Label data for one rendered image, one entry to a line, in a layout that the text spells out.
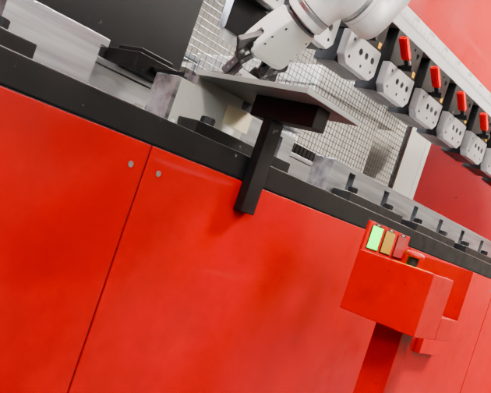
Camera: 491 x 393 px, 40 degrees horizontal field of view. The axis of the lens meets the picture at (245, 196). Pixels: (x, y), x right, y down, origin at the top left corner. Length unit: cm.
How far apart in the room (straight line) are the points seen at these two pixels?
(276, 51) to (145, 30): 66
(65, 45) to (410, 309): 75
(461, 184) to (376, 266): 212
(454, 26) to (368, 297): 99
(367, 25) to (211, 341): 64
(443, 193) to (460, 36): 144
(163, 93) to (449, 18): 102
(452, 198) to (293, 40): 224
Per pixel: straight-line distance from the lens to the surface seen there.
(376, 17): 126
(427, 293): 127
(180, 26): 195
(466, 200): 338
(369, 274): 132
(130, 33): 184
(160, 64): 149
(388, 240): 142
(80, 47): 111
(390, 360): 137
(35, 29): 106
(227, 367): 137
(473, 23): 217
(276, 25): 124
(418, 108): 194
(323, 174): 167
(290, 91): 114
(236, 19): 136
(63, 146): 97
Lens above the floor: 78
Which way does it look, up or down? 1 degrees up
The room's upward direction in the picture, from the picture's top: 19 degrees clockwise
